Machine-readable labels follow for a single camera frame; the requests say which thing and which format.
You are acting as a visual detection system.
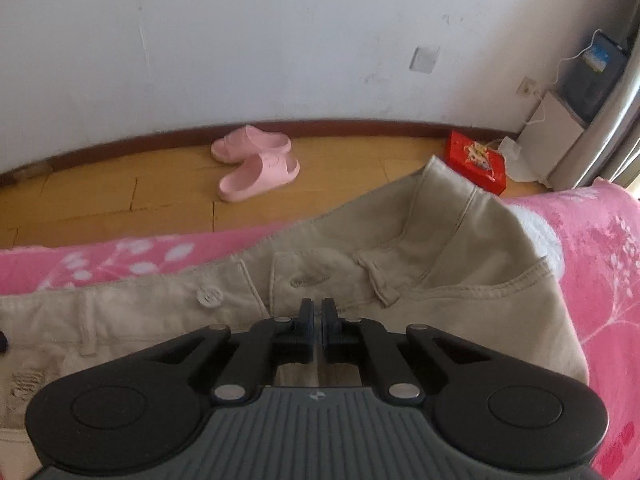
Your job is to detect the pink slipper far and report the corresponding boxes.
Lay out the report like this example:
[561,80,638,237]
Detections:
[210,125,292,165]

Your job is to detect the white wall socket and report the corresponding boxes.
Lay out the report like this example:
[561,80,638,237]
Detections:
[516,77,537,99]

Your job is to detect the white wall switch plate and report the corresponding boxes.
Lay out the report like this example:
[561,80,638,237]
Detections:
[409,47,440,74]

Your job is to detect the pink slipper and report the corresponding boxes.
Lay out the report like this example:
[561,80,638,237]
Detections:
[210,125,292,165]
[218,153,300,203]

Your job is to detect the dark blue box device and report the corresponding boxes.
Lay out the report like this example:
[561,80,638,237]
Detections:
[559,30,628,124]

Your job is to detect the white low cabinet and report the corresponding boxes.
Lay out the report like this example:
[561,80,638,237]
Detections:
[516,92,586,188]

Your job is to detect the red gift box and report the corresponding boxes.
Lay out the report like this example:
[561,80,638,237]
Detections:
[444,130,506,196]

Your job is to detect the grey beige curtain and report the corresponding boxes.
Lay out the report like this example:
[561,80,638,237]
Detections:
[547,35,639,191]

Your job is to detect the pink floral bed blanket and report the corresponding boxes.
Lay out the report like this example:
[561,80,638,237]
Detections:
[1,181,639,479]

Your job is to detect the white charger cable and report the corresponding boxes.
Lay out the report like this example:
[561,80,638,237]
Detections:
[522,28,609,131]

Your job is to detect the pink slipper near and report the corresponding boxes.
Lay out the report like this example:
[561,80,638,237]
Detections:
[218,153,300,203]

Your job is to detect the beige khaki trousers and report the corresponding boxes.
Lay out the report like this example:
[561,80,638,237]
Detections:
[0,154,589,430]

